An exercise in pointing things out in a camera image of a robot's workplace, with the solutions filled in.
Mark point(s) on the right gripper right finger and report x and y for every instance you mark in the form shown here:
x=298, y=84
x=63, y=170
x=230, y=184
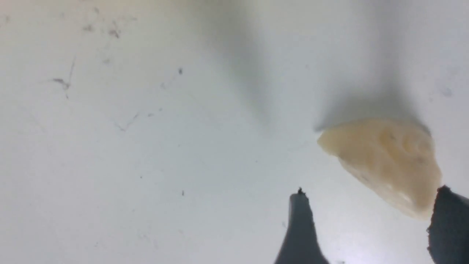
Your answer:
x=448, y=232

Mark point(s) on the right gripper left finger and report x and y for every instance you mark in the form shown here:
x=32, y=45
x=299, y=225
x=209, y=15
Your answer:
x=300, y=244

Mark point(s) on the white dumpling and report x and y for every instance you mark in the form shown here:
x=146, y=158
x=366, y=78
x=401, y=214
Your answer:
x=395, y=159

